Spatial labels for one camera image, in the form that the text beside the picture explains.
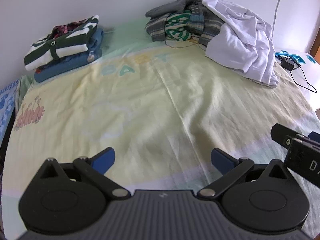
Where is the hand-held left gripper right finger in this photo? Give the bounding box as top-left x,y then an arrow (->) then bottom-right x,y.
197,148 -> 288,202

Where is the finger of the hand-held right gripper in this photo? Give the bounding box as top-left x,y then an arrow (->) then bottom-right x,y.
271,123 -> 300,148
308,131 -> 320,145

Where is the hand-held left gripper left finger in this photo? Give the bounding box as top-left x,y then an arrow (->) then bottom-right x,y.
40,148 -> 129,200

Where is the white coat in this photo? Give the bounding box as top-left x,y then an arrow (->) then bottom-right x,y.
195,0 -> 279,88

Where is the stack of folded clothes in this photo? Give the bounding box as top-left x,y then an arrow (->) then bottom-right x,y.
24,15 -> 99,71

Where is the pile of unfolded clothes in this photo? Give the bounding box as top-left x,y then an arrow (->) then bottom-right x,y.
146,4 -> 224,47
164,10 -> 193,42

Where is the blue white box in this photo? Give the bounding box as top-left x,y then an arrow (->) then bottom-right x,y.
274,47 -> 320,120

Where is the yellow green printed bed sheet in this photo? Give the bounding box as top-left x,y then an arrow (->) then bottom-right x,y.
10,17 -> 320,240

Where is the blue plastic gadget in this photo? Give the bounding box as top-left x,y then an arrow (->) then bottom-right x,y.
275,51 -> 306,65

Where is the blue folded garment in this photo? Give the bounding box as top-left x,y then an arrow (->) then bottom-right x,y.
34,28 -> 104,82

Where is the light green cloth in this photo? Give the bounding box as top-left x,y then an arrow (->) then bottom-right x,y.
14,76 -> 35,110

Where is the blue printed cloth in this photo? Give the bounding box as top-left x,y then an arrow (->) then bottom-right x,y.
0,79 -> 22,135

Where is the dark red patterned garment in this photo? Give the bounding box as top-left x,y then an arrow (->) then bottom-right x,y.
51,19 -> 87,37

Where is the plain grey garment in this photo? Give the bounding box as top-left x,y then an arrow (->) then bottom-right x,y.
145,0 -> 198,18

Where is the black power adapter with cable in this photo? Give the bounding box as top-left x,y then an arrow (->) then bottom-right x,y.
280,57 -> 317,93

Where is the wooden door frame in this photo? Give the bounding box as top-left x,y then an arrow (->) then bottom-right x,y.
308,36 -> 320,64

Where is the white wall cable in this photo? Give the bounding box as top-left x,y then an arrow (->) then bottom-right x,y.
272,0 -> 285,33

